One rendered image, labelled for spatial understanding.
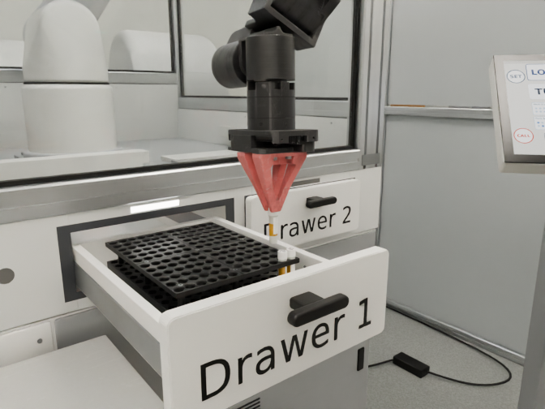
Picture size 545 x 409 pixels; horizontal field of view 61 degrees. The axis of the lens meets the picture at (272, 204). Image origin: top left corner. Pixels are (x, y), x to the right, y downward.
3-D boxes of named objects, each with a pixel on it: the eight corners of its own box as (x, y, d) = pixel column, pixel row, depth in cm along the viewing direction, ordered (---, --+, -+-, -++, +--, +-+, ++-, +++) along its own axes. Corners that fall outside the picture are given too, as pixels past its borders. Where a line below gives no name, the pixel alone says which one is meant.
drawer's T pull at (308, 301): (349, 307, 47) (350, 294, 46) (293, 329, 42) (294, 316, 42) (324, 294, 49) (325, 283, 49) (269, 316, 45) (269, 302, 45)
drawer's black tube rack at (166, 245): (298, 303, 61) (299, 257, 60) (179, 347, 51) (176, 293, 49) (212, 257, 78) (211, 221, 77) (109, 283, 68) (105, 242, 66)
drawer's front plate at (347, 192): (358, 228, 101) (361, 179, 99) (251, 257, 84) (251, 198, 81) (352, 226, 103) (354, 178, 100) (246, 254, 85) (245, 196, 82)
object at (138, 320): (365, 319, 58) (367, 273, 56) (180, 402, 42) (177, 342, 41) (203, 240, 88) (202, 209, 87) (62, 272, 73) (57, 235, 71)
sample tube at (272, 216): (274, 240, 59) (274, 205, 58) (280, 243, 58) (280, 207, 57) (266, 242, 58) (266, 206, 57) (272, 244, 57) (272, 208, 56)
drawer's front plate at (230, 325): (384, 331, 58) (389, 248, 55) (173, 435, 40) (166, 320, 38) (373, 325, 59) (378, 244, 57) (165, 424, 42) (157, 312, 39)
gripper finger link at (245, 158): (270, 221, 52) (268, 136, 50) (237, 210, 57) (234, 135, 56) (315, 213, 56) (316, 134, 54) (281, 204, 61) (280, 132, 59)
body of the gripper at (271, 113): (274, 148, 50) (273, 77, 48) (226, 144, 58) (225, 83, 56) (319, 145, 53) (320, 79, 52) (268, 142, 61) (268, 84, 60)
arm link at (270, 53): (262, 22, 49) (304, 27, 52) (231, 32, 55) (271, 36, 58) (263, 88, 50) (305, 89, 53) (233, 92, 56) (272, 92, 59)
